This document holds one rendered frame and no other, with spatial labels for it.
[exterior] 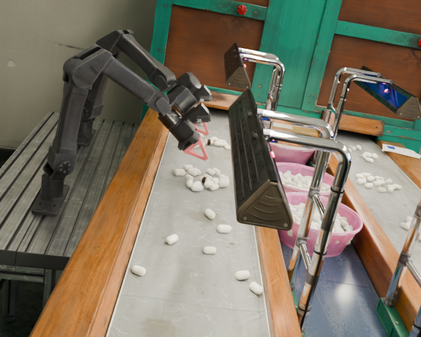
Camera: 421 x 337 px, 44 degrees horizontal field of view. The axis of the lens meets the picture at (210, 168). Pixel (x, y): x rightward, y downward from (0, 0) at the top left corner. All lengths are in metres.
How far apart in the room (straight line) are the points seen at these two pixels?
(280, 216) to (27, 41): 2.77
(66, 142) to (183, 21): 1.11
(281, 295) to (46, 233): 0.63
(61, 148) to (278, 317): 0.77
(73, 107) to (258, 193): 0.85
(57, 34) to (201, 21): 1.15
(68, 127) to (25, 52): 1.91
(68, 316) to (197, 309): 0.25
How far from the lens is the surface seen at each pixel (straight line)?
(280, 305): 1.08
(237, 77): 1.65
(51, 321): 0.95
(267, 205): 0.71
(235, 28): 2.42
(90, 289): 1.03
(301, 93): 2.50
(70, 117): 1.47
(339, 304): 1.32
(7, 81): 3.43
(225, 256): 1.25
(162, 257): 1.20
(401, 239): 1.61
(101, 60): 1.43
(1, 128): 3.52
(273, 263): 1.22
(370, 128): 2.54
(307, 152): 2.14
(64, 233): 1.40
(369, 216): 1.63
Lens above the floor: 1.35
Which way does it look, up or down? 20 degrees down
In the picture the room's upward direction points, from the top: 10 degrees clockwise
